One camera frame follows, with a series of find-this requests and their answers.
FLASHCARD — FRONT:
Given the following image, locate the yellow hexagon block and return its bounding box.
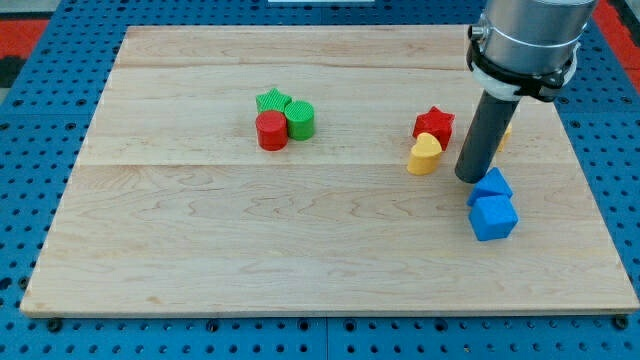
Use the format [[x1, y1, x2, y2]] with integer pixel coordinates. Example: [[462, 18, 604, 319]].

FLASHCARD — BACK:
[[497, 124, 513, 152]]

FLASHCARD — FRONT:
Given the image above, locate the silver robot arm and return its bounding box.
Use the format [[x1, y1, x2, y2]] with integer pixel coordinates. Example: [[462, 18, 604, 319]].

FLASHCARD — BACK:
[[467, 0, 597, 102]]

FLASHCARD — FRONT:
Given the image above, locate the yellow heart block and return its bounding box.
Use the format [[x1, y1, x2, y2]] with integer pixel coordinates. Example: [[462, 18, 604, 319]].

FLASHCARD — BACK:
[[406, 132, 443, 176]]

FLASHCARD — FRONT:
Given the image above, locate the wooden board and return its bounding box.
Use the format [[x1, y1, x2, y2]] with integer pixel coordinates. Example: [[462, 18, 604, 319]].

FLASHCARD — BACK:
[[21, 25, 639, 318]]

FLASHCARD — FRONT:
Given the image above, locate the green cylinder block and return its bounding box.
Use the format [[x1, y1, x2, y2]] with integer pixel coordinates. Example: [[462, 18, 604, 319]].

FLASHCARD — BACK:
[[284, 100, 315, 141]]

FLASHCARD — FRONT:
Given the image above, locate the red cylinder block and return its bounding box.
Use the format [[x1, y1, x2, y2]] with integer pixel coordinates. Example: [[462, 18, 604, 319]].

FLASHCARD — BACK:
[[255, 110, 288, 151]]

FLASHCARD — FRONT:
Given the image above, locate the green star block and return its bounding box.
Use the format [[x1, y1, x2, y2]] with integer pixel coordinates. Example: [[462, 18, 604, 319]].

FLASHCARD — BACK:
[[256, 88, 292, 113]]

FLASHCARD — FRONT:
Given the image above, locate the red star block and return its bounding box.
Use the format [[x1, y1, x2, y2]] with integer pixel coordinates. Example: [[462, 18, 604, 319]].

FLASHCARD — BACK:
[[412, 106, 455, 151]]

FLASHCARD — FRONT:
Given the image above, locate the blue block upper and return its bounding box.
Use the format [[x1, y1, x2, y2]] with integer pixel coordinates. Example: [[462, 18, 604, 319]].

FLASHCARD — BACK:
[[466, 167, 513, 206]]

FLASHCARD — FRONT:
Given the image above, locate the blue cube block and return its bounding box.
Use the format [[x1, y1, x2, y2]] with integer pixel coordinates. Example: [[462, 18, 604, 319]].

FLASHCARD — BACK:
[[468, 195, 519, 241]]

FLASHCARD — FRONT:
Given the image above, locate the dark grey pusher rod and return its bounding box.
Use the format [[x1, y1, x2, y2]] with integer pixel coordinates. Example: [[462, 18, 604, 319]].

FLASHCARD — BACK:
[[455, 91, 519, 184]]

